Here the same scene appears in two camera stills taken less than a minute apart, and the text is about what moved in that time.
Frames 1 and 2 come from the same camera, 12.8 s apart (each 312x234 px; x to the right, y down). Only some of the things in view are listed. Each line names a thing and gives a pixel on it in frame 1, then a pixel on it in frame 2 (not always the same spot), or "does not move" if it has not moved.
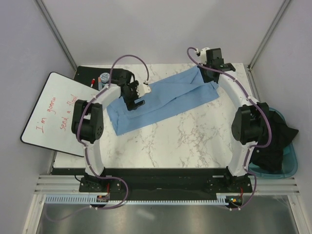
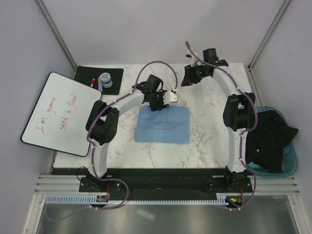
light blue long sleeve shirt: (174, 96) to (170, 125)
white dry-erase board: (49, 123) does not move
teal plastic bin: (290, 160) does not move
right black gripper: (205, 79) to (189, 78)
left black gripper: (130, 104) to (161, 106)
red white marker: (92, 82) does not move
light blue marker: (100, 84) does not move
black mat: (89, 75) does not move
